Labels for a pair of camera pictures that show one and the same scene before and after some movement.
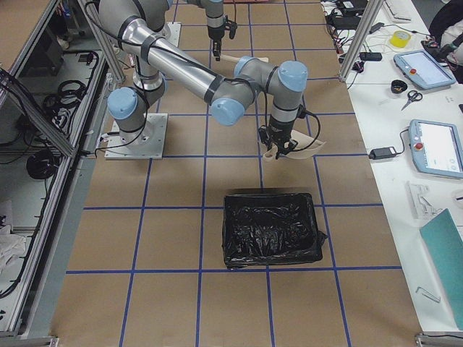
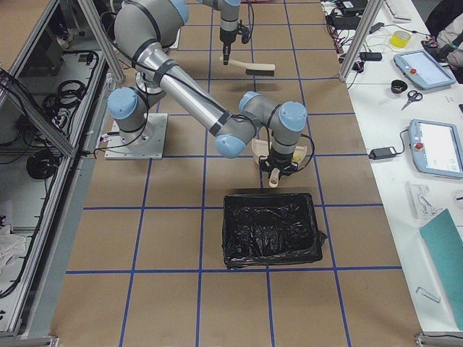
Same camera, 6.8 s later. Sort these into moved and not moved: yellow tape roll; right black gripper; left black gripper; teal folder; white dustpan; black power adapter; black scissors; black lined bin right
Moved: left black gripper; white dustpan; right black gripper
Not moved: yellow tape roll; teal folder; black lined bin right; black power adapter; black scissors
